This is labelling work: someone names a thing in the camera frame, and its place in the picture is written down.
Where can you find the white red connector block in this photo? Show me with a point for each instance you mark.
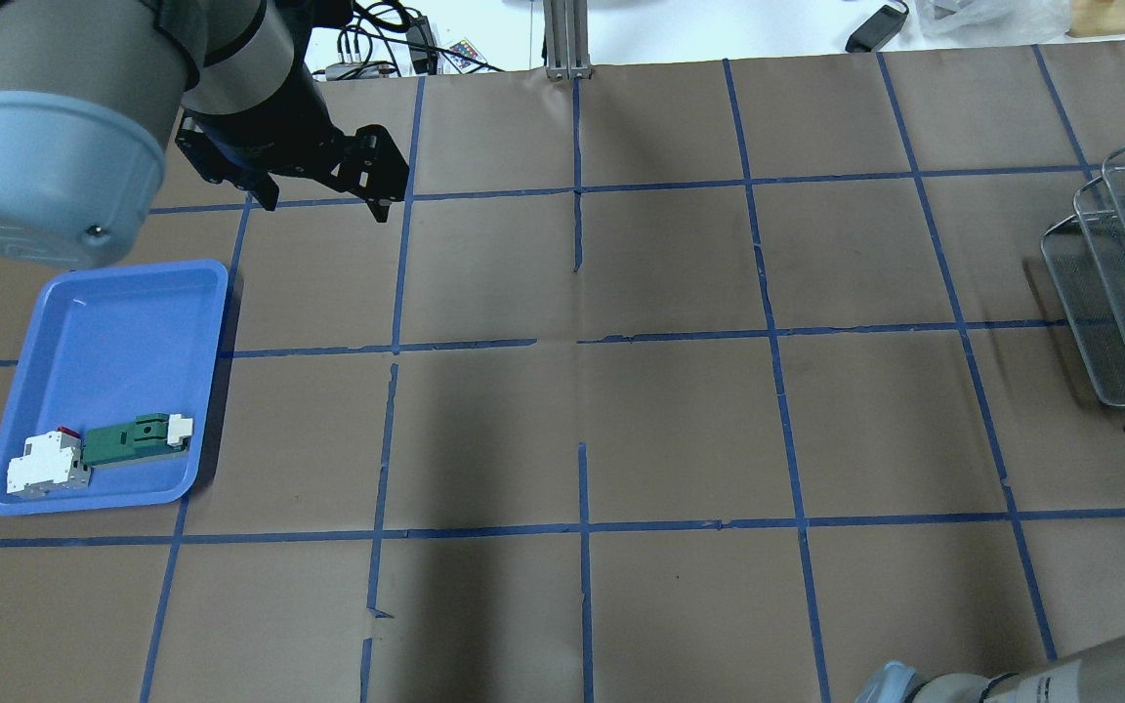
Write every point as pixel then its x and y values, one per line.
pixel 48 462

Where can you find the blue plastic tray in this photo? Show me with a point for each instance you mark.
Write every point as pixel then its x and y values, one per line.
pixel 104 346

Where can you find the aluminium frame post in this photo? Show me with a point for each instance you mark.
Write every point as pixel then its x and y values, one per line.
pixel 566 40

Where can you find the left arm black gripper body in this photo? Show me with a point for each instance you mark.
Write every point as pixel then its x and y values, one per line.
pixel 281 119

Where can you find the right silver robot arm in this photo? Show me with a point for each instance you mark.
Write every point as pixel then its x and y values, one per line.
pixel 1092 675

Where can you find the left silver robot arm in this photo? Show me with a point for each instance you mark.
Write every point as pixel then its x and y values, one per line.
pixel 93 92

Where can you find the wooden board stand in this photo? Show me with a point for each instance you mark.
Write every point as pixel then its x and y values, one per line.
pixel 1097 19

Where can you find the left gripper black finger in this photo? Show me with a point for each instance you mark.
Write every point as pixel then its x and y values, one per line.
pixel 263 188
pixel 370 166

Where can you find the black power adapter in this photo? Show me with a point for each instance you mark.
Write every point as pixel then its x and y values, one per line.
pixel 879 29

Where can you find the green circuit board part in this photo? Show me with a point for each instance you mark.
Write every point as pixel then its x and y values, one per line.
pixel 147 437

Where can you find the clear plastic bag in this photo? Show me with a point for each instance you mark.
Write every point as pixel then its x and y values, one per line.
pixel 995 22

